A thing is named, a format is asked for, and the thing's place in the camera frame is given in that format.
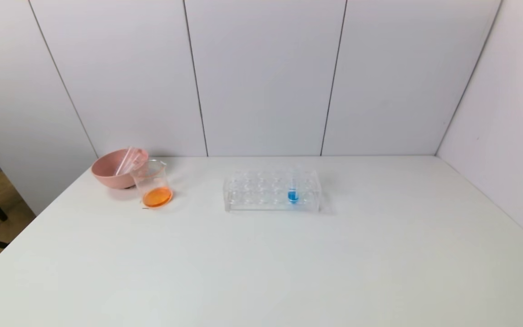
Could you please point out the test tube with yellow pigment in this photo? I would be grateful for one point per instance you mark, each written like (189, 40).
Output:
(138, 158)

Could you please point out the test tube with red pigment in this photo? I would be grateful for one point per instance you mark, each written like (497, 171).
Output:
(125, 164)

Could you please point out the clear plastic test tube rack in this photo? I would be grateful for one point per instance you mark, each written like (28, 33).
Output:
(252, 193)

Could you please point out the test tube with blue pigment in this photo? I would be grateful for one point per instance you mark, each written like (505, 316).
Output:
(293, 196)

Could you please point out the clear glass beaker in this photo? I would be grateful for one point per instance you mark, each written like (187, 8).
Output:
(155, 193)

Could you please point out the pink bowl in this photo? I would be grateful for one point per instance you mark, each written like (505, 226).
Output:
(109, 175)

